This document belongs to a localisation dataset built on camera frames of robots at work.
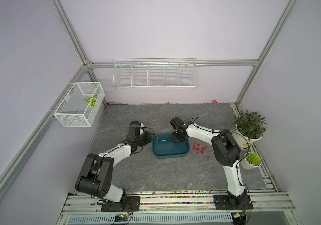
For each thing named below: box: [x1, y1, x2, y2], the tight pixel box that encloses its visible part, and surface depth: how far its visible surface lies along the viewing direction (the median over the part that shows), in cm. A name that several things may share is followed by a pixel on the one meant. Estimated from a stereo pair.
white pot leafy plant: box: [231, 109, 268, 150], surface depth 86 cm
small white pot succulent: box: [240, 151, 262, 171], surface depth 81 cm
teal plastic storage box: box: [152, 133, 190, 159], surface depth 93 cm
